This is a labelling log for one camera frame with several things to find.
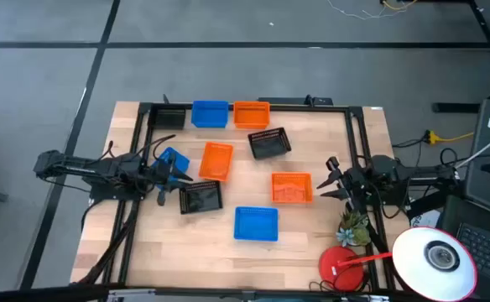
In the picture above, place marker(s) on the black equipment case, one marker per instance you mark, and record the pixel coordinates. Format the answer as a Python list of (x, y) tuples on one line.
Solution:
[(486, 176)]

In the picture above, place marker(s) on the potted succulent plant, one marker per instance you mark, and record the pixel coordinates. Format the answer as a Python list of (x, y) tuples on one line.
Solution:
[(354, 228)]

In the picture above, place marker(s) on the black plastic basket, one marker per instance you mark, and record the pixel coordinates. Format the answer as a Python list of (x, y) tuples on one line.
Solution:
[(201, 198), (169, 118), (269, 144)]

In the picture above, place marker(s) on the white rod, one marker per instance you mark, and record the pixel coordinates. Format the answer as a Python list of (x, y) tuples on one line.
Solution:
[(484, 147)]

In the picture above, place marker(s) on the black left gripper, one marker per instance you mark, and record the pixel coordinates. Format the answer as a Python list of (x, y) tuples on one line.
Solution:
[(157, 172)]

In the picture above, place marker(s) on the white paper sheet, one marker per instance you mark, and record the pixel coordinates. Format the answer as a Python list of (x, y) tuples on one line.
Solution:
[(425, 219)]

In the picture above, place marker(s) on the black aluminium table frame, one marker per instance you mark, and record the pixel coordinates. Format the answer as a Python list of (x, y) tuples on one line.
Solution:
[(351, 130)]

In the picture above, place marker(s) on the black device behind table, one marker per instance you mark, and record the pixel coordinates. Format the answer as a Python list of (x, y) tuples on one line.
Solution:
[(295, 101)]

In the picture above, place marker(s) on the orange plastic basket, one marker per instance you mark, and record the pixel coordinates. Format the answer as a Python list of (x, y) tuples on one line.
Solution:
[(251, 114), (292, 188), (216, 161)]

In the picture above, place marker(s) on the red desk lamp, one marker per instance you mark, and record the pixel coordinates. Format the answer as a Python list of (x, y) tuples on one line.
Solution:
[(413, 253)]

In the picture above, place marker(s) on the blue plastic basket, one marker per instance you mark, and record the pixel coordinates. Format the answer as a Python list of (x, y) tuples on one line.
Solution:
[(180, 161), (256, 223), (210, 114)]

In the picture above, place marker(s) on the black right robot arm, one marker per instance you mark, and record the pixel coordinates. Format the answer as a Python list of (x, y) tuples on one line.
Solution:
[(408, 174)]

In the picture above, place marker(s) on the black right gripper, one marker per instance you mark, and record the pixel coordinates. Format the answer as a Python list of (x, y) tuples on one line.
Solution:
[(354, 182)]

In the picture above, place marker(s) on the black laptop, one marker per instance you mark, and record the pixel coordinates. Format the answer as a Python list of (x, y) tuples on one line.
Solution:
[(486, 251)]

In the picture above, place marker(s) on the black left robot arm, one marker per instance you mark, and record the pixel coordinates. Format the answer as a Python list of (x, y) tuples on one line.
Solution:
[(81, 170)]

